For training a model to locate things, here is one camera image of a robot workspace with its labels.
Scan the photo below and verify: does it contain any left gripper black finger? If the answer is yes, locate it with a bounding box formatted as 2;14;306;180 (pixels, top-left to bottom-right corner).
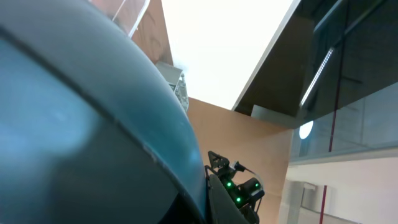
207;174;248;224

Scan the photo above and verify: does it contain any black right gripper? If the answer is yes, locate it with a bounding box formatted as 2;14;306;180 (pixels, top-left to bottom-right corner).
205;151;265;224

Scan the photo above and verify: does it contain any dark blue plate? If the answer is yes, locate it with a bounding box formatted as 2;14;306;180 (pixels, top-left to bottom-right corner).
1;0;206;223

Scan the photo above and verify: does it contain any grey dishwasher rack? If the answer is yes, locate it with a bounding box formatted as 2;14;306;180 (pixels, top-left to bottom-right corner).
155;61;189;112

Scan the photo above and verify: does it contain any clear plastic bin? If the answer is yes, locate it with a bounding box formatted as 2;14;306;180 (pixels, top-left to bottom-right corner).
88;0;150;38

